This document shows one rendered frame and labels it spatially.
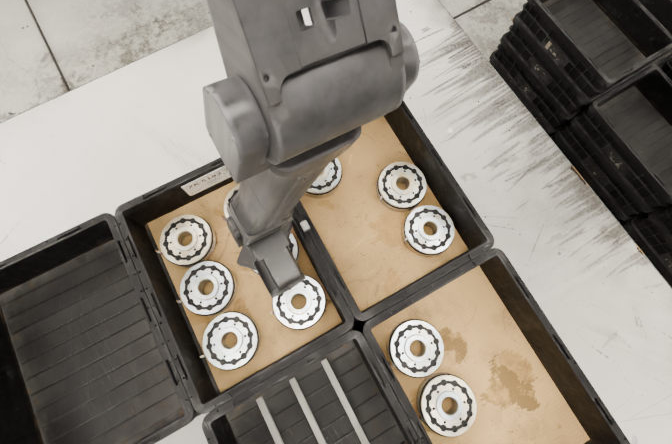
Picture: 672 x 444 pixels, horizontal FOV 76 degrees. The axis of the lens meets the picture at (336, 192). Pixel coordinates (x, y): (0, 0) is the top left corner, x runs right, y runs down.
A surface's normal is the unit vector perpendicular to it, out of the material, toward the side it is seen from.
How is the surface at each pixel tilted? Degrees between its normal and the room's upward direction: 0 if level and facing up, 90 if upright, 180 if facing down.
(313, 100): 40
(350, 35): 46
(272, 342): 0
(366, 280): 0
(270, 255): 11
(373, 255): 0
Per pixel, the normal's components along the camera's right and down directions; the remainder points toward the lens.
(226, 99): 0.20, -0.33
